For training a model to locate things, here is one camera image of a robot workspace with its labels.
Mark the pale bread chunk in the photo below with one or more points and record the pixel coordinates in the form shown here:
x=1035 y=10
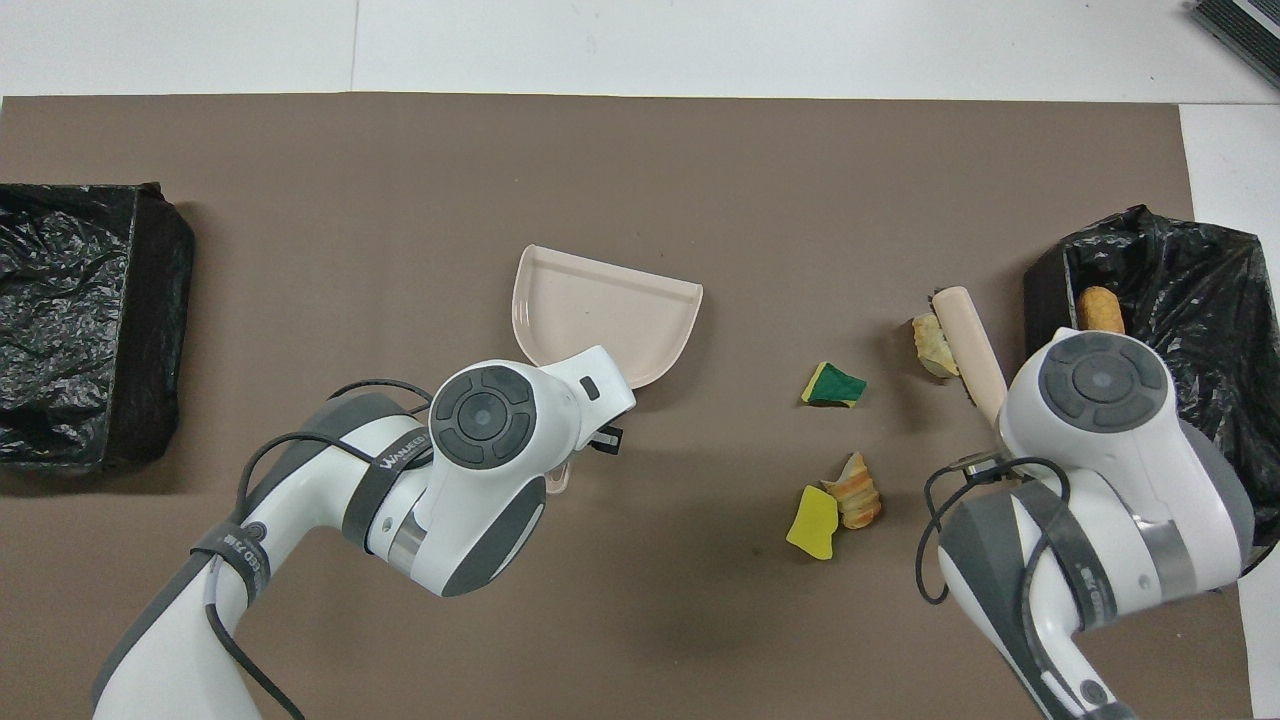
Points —
x=933 y=350

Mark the brown bread roll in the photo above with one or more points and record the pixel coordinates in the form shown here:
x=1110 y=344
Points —
x=1100 y=310

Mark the brown paper table mat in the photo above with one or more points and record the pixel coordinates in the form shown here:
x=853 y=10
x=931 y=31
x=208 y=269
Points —
x=400 y=200

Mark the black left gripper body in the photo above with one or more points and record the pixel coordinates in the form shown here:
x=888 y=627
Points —
x=607 y=440

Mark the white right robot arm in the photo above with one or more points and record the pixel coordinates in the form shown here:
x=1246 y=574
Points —
x=1150 y=470

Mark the grey ribbed device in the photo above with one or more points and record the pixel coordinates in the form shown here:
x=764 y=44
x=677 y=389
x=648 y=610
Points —
x=1240 y=35

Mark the yellow green sponge piece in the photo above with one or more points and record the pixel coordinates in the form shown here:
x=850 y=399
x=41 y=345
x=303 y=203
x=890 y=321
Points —
x=838 y=386

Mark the striped bread piece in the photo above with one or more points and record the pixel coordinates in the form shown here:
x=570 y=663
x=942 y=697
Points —
x=857 y=495

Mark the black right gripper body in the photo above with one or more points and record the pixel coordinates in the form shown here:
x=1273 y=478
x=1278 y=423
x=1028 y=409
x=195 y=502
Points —
x=975 y=467

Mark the black bin with tight bag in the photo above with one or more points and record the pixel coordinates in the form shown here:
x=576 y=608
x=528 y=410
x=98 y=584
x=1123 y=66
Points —
x=80 y=330

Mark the beige brush with black bristles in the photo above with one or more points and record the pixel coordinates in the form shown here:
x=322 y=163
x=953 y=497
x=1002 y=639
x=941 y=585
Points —
x=970 y=340

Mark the beige plastic dustpan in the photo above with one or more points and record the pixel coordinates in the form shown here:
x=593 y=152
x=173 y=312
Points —
x=600 y=310

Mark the black bin with loose bag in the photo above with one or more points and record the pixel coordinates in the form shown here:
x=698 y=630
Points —
x=1220 y=290

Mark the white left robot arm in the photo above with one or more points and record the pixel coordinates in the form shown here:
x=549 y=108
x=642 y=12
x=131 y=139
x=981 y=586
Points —
x=300 y=500

